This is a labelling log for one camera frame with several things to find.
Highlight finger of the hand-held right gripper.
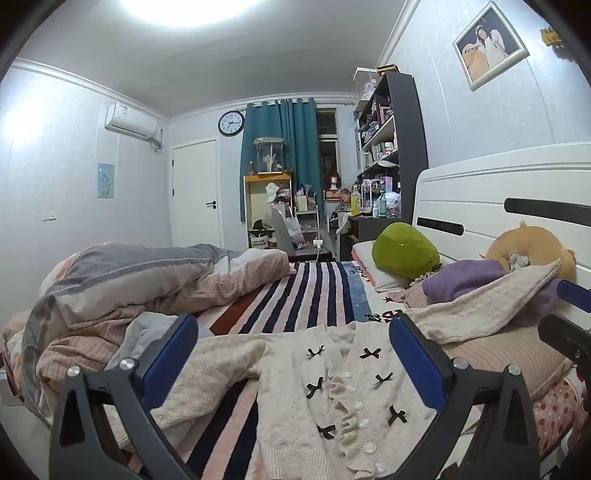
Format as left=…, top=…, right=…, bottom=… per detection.
left=538, top=313, right=591, bottom=370
left=556, top=279, right=591, bottom=304

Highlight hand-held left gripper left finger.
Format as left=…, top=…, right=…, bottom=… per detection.
left=48, top=315, right=200, bottom=480

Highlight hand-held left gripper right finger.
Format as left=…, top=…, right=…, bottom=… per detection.
left=389, top=315, right=541, bottom=480

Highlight cream knit cardigan black bows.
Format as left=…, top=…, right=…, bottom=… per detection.
left=150, top=320, right=467, bottom=480

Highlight light grey cloth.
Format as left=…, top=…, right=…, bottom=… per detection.
left=108, top=311, right=185, bottom=370

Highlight orange plush toy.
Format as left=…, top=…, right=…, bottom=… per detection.
left=484, top=220, right=578, bottom=283

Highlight pink striped pillow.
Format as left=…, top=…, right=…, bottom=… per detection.
left=404, top=281, right=573, bottom=400

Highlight pink polka dot pillow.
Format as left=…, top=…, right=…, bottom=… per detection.
left=531, top=376, right=585, bottom=455

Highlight cream knit throw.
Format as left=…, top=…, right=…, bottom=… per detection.
left=405, top=258, right=563, bottom=344

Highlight purple cloth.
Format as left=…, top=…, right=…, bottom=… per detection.
left=421, top=258, right=561, bottom=326

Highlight grey and pink duvet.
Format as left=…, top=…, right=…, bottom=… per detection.
left=2, top=242, right=298, bottom=425

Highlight green plush pillow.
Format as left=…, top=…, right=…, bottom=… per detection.
left=372, top=222, right=441, bottom=279

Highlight white pillow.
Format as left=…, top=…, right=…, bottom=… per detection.
left=352, top=240, right=411, bottom=292

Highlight striped bed sheet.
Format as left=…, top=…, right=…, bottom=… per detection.
left=175, top=259, right=416, bottom=480

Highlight white bed headboard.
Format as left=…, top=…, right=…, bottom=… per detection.
left=412, top=142, right=591, bottom=333

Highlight dark bedside table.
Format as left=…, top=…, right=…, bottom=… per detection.
left=286, top=247, right=333, bottom=263

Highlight white door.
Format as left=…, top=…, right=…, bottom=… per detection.
left=171, top=140, right=225, bottom=250

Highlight yellow topped shelf unit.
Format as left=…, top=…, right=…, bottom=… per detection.
left=244, top=173, right=294, bottom=250

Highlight white rolling cart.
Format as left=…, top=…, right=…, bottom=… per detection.
left=293, top=194, right=321, bottom=245

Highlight clear figure display case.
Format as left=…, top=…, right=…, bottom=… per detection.
left=252, top=137, right=287, bottom=175

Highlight dark bookshelf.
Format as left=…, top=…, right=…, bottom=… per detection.
left=339, top=71, right=429, bottom=261

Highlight window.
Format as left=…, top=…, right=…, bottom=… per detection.
left=316, top=107, right=342, bottom=190

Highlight teal curtain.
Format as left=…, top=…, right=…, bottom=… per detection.
left=240, top=98, right=322, bottom=222

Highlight white air conditioner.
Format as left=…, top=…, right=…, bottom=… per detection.
left=104, top=103, right=163, bottom=141

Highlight clear box on bookshelf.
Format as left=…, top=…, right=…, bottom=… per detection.
left=355, top=67, right=376, bottom=100

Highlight ceiling lamp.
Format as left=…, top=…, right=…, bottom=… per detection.
left=117, top=0, right=273, bottom=26

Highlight small blue wall poster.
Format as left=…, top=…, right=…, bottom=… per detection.
left=97, top=162, right=115, bottom=199

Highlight black round wall clock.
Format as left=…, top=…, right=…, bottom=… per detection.
left=218, top=111, right=245, bottom=138

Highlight framed wall photo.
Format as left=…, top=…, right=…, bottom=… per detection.
left=452, top=1, right=530, bottom=90

